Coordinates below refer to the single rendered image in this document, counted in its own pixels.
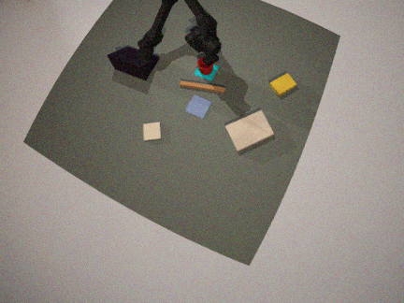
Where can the yellow rectangular block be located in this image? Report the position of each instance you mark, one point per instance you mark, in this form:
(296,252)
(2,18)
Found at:
(282,84)

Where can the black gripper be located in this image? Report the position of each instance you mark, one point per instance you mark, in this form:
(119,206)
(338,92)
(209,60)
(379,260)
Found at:
(208,60)

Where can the red cup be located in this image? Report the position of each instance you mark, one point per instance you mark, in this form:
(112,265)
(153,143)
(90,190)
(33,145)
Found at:
(203,68)

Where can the beige cube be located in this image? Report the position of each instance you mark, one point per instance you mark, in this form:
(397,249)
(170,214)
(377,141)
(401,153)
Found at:
(152,131)

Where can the beige rectangular block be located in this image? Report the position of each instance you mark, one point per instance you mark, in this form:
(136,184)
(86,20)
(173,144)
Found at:
(249,130)

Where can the brown wooden curved bar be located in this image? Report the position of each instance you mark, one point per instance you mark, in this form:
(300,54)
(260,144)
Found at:
(201,86)

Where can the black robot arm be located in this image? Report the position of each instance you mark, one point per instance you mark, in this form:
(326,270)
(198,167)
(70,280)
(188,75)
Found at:
(204,34)

